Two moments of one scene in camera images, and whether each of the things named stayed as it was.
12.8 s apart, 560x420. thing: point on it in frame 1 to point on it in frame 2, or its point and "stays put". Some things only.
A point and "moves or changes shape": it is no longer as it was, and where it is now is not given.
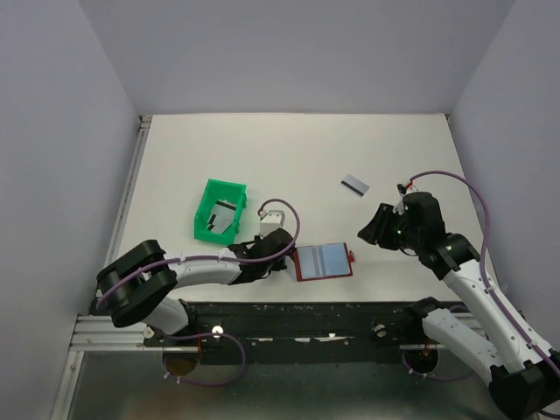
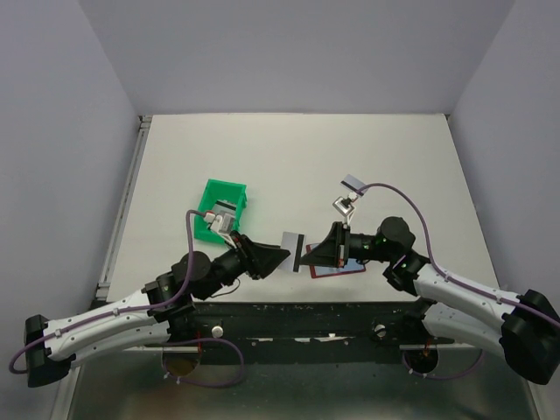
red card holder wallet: x=323 y=262 moves or changes shape
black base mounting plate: x=296 y=332 stays put
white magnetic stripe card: x=354 y=185 stays put
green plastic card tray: x=229 y=192 stays put
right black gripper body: x=394 y=234 to x=359 y=246
